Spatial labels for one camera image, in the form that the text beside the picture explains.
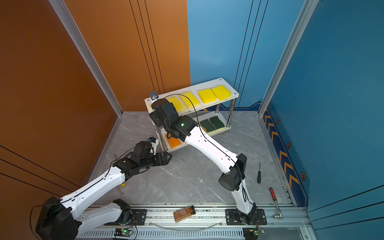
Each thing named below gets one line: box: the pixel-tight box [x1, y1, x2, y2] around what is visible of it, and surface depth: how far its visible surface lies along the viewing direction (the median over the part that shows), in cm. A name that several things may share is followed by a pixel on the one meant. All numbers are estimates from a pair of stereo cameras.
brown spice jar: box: [173, 205, 196, 223], surface depth 74 cm
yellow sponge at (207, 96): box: [198, 88, 217, 104], surface depth 81 cm
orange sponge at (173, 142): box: [165, 133, 181, 149], surface depth 94 cm
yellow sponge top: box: [212, 85, 232, 101], surface depth 82 cm
